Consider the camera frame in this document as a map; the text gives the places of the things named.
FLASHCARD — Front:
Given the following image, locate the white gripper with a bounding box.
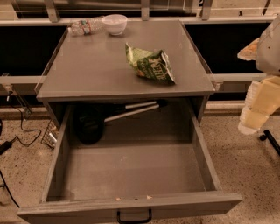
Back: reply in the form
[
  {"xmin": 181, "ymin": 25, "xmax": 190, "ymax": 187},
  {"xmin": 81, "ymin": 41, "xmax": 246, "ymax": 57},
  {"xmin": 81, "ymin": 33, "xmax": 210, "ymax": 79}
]
[{"xmin": 237, "ymin": 38, "xmax": 280, "ymax": 135}]

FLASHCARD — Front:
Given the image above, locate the green jalapeno chip bag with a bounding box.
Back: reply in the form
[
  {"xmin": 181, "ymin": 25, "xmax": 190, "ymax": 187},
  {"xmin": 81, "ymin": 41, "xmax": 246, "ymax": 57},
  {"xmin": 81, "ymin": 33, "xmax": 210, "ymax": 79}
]
[{"xmin": 125, "ymin": 43, "xmax": 175, "ymax": 84}]

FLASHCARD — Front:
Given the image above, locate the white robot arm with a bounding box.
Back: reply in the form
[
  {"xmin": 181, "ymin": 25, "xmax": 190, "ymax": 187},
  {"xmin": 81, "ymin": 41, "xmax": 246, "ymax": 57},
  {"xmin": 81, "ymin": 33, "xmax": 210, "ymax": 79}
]
[{"xmin": 237, "ymin": 15, "xmax": 280, "ymax": 135}]

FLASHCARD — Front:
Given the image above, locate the open grey top drawer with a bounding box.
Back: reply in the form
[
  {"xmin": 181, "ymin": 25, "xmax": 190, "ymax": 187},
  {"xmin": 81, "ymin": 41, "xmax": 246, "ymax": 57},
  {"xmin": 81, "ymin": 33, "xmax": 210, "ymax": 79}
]
[{"xmin": 18, "ymin": 101, "xmax": 242, "ymax": 224}]

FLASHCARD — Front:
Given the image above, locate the grey cabinet with flat top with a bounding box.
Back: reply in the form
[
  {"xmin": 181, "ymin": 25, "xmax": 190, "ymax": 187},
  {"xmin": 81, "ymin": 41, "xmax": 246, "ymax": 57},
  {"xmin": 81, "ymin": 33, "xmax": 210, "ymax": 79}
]
[{"xmin": 37, "ymin": 21, "xmax": 214, "ymax": 125}]

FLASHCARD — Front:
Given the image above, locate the black stand leg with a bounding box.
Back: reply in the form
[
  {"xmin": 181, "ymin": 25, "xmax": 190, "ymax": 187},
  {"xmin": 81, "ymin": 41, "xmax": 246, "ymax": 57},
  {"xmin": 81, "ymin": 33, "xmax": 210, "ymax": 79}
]
[{"xmin": 259, "ymin": 129, "xmax": 280, "ymax": 156}]

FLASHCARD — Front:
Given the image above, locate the white ceramic bowl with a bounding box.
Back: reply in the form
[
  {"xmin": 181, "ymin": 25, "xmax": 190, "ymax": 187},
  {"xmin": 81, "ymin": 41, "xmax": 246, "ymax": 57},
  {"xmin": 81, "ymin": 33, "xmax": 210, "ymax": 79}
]
[{"xmin": 101, "ymin": 14, "xmax": 128, "ymax": 36}]

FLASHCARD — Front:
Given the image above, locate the clear plastic water bottle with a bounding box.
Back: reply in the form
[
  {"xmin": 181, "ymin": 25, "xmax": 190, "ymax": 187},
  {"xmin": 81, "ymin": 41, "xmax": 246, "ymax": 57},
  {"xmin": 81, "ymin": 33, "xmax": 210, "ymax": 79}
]
[{"xmin": 68, "ymin": 17, "xmax": 104, "ymax": 36}]

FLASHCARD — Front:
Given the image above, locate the black drawer handle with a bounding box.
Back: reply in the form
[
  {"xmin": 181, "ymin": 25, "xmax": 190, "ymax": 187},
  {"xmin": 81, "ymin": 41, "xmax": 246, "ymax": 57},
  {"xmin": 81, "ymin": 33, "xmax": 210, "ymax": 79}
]
[{"xmin": 116, "ymin": 208, "xmax": 152, "ymax": 224}]

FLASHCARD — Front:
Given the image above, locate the small wire mesh basket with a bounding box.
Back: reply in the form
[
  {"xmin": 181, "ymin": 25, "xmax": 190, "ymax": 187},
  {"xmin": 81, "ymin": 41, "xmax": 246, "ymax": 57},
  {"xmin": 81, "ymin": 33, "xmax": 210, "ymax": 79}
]
[{"xmin": 41, "ymin": 121, "xmax": 58, "ymax": 151}]

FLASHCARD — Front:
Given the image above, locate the black power cable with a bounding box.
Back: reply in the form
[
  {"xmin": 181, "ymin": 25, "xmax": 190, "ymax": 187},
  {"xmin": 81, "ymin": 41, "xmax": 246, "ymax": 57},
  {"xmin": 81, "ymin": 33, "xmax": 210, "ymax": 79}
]
[{"xmin": 0, "ymin": 90, "xmax": 42, "ymax": 208}]

